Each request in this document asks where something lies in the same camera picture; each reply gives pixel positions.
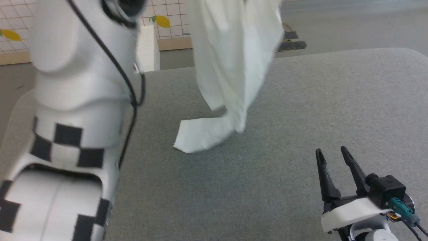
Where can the white garment with grey stitching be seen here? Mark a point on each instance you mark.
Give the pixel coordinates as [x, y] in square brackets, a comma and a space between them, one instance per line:
[230, 50]

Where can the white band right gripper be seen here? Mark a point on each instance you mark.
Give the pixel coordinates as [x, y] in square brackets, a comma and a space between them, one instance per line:
[351, 211]

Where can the teal right camera connector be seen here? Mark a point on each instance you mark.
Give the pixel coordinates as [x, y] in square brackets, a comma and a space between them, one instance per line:
[403, 209]

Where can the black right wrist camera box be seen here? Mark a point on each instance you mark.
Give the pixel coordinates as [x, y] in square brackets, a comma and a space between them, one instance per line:
[388, 189]

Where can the grey fabric upholstered platform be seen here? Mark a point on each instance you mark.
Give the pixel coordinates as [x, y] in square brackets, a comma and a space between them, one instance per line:
[267, 187]

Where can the lemon print grid partition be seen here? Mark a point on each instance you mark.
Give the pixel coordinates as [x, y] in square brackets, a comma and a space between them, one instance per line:
[169, 31]

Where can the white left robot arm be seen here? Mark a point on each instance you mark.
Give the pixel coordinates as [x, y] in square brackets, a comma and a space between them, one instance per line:
[73, 50]

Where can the white rectangular box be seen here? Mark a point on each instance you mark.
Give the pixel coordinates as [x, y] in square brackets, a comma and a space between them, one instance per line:
[148, 47]

